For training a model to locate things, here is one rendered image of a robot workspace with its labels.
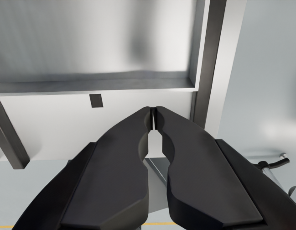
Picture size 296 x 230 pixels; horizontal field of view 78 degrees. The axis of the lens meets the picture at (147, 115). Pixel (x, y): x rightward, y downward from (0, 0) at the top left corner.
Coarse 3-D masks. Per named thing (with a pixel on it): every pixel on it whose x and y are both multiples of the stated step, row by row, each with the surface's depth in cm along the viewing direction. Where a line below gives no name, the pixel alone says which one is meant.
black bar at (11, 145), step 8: (0, 104) 26; (0, 112) 26; (0, 120) 26; (8, 120) 27; (0, 128) 26; (8, 128) 27; (0, 136) 26; (8, 136) 27; (16, 136) 29; (0, 144) 27; (8, 144) 27; (16, 144) 28; (8, 152) 28; (16, 152) 28; (24, 152) 30; (8, 160) 29; (16, 160) 29; (24, 160) 30; (16, 168) 30; (24, 168) 30
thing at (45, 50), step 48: (0, 0) 19; (48, 0) 19; (96, 0) 19; (144, 0) 19; (192, 0) 19; (0, 48) 22; (48, 48) 22; (96, 48) 22; (144, 48) 22; (192, 48) 22
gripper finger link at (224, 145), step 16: (224, 144) 8; (240, 160) 8; (240, 176) 7; (256, 176) 7; (256, 192) 6; (272, 192) 6; (272, 208) 6; (288, 208) 6; (256, 224) 6; (272, 224) 6; (288, 224) 5
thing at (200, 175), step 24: (168, 120) 10; (168, 144) 9; (192, 144) 9; (216, 144) 9; (168, 168) 7; (192, 168) 7; (216, 168) 7; (168, 192) 7; (192, 192) 6; (216, 192) 6; (240, 192) 6; (192, 216) 6; (216, 216) 6; (240, 216) 6
